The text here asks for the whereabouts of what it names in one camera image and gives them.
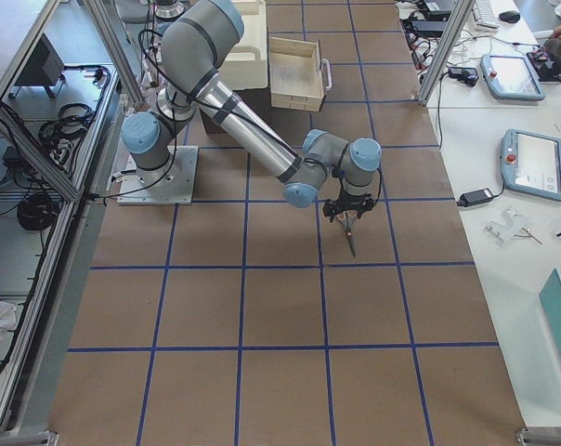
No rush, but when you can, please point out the aluminium frame post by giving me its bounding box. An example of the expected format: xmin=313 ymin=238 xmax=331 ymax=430
xmin=417 ymin=0 xmax=474 ymax=106

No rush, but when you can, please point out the teach pendant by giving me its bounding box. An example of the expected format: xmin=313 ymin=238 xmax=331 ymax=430
xmin=501 ymin=129 xmax=561 ymax=202
xmin=480 ymin=54 xmax=546 ymax=101

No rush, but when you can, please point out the near teach pendant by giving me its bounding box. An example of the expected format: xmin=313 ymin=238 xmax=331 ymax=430
xmin=501 ymin=129 xmax=561 ymax=202

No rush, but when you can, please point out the wooden drawer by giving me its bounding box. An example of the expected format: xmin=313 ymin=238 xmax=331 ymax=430
xmin=268 ymin=37 xmax=332 ymax=112

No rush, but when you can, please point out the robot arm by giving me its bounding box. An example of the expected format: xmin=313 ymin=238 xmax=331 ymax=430
xmin=121 ymin=1 xmax=382 ymax=219

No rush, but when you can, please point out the white drawer handle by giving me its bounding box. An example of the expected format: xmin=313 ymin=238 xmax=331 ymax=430
xmin=320 ymin=58 xmax=333 ymax=92

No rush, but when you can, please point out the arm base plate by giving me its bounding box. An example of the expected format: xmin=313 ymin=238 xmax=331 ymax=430
xmin=117 ymin=146 xmax=199 ymax=205

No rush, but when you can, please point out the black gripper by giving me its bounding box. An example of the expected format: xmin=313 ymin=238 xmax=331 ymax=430
xmin=322 ymin=194 xmax=374 ymax=222

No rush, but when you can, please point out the far teach pendant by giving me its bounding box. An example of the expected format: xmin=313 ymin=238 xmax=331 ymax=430
xmin=480 ymin=54 xmax=546 ymax=101

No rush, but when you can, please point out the black power adapter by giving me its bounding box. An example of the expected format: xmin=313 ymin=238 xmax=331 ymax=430
xmin=457 ymin=188 xmax=494 ymax=208

